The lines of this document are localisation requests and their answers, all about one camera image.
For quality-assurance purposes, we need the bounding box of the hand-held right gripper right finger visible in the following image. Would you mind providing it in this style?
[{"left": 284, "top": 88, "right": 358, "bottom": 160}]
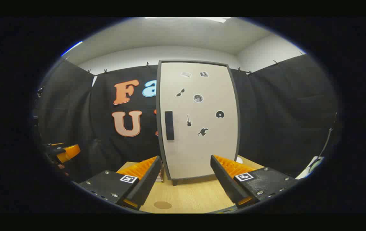
[{"left": 210, "top": 155, "right": 299, "bottom": 209}]

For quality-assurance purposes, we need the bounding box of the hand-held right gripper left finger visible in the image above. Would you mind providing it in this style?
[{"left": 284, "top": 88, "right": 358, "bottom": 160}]
[{"left": 78, "top": 156, "right": 162, "bottom": 210}]

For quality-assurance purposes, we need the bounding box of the grey cabinet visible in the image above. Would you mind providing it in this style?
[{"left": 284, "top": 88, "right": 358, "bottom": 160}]
[{"left": 156, "top": 59, "right": 241, "bottom": 186}]

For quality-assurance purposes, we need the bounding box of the beige cabinet door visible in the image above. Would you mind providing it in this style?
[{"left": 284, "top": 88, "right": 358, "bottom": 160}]
[{"left": 159, "top": 62, "right": 238, "bottom": 179}]

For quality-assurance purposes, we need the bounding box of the black door handle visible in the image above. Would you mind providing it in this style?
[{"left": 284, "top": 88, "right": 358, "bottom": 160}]
[{"left": 165, "top": 111, "right": 175, "bottom": 141}]

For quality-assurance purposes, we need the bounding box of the black backdrop cloth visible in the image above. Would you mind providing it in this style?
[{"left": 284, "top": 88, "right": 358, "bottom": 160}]
[{"left": 34, "top": 53, "right": 339, "bottom": 183}]

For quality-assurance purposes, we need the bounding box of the white device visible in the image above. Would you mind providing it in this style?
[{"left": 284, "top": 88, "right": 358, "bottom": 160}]
[{"left": 296, "top": 156, "right": 325, "bottom": 179}]

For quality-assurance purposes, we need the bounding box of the ceiling light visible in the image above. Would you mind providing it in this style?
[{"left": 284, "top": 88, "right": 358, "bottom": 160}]
[
  {"left": 62, "top": 41, "right": 83, "bottom": 56},
  {"left": 199, "top": 17, "right": 230, "bottom": 23}
]

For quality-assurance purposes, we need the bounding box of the thin black cable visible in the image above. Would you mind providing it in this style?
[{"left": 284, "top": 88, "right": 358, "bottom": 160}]
[{"left": 318, "top": 112, "right": 338, "bottom": 161}]

